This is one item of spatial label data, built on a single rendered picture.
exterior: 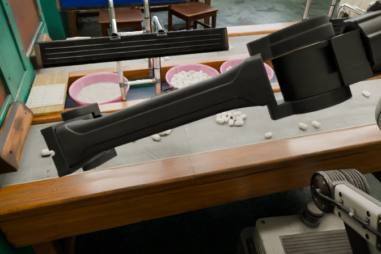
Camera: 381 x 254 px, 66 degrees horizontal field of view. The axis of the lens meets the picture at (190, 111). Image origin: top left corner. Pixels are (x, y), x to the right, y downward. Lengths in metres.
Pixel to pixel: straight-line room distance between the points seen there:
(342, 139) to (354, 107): 0.29
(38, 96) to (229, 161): 0.85
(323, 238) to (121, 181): 0.76
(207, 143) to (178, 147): 0.11
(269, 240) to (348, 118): 0.59
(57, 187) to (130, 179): 0.21
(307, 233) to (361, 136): 0.41
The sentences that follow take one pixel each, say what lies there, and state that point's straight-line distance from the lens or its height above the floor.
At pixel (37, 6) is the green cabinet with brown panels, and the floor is 0.96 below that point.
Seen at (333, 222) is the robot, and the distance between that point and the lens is 1.32.
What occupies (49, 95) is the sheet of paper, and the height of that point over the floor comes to 0.78.
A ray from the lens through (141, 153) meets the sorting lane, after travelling 1.06.
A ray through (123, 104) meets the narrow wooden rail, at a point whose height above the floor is 0.76.
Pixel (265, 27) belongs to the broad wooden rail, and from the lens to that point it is 2.13.
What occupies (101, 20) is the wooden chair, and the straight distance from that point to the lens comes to 3.18.
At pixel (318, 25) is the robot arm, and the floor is 1.36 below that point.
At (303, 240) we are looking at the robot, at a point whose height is 0.48.
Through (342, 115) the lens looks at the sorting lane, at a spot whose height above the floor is 0.74.
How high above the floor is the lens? 1.48
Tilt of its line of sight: 36 degrees down
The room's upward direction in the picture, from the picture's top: 1 degrees clockwise
